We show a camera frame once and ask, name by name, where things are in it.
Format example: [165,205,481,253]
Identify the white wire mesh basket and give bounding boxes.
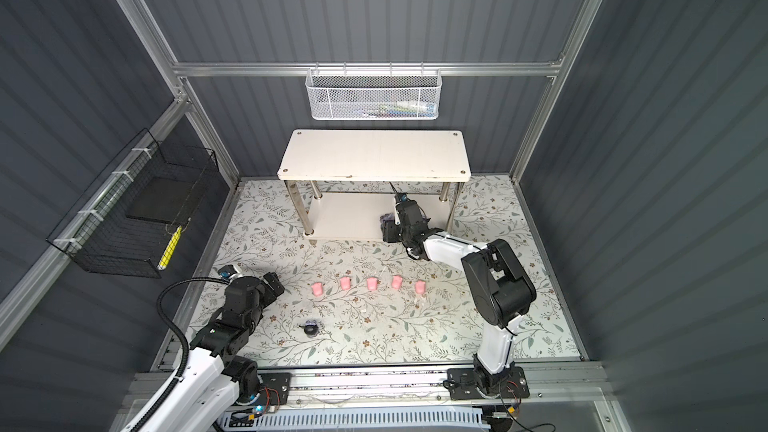
[305,71,443,121]

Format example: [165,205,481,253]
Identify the yellow label tag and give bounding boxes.
[157,226,183,271]

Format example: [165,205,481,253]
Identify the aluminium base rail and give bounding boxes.
[259,361,615,410]

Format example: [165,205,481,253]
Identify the white two-tier shelf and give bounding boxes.
[278,129,471,241]

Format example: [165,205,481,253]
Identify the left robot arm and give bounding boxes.
[123,265,290,431]

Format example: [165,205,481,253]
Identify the black wire mesh basket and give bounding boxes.
[47,133,219,279]

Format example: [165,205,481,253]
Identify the white ribbed cable duct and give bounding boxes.
[217,406,491,431]

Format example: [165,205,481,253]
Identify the dark purple toy left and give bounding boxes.
[301,320,321,337]

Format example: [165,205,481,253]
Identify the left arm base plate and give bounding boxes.
[236,373,292,409]

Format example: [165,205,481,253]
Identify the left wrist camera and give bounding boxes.
[217,264,242,282]

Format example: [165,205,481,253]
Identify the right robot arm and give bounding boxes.
[380,192,537,395]

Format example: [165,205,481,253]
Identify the floral patterned mat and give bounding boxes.
[214,175,580,367]

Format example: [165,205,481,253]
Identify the items in white basket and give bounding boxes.
[356,100,439,120]

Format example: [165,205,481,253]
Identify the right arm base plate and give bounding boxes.
[442,367,530,401]

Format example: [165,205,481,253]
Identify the black pad in basket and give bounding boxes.
[125,177,204,225]

